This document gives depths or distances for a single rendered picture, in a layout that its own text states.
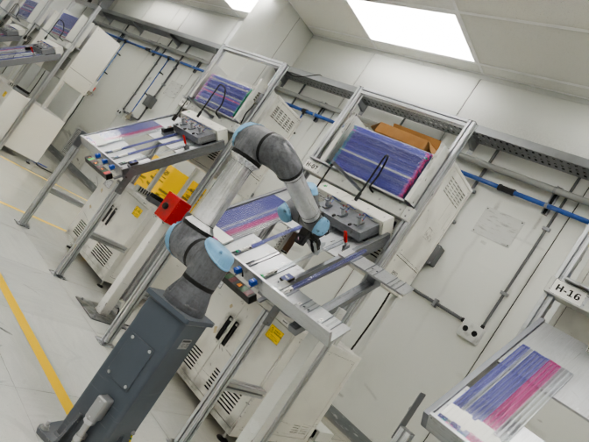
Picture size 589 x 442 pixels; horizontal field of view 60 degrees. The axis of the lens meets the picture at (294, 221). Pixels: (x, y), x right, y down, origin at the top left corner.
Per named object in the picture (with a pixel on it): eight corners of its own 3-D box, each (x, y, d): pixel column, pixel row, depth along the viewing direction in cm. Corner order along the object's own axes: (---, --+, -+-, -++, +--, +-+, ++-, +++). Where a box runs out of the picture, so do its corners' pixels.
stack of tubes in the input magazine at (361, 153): (400, 197, 243) (431, 151, 244) (328, 163, 276) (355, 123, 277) (409, 209, 252) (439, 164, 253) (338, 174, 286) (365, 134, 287)
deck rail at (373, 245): (272, 302, 206) (272, 289, 203) (269, 299, 208) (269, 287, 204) (389, 244, 246) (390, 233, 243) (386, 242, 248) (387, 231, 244)
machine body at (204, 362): (220, 447, 224) (299, 330, 226) (149, 356, 270) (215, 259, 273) (297, 455, 272) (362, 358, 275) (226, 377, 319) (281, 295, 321)
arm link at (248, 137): (178, 265, 164) (273, 126, 166) (153, 244, 173) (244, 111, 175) (201, 274, 174) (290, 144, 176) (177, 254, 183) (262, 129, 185)
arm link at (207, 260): (199, 285, 157) (224, 248, 158) (175, 264, 165) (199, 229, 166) (222, 294, 167) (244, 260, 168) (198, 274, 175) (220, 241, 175)
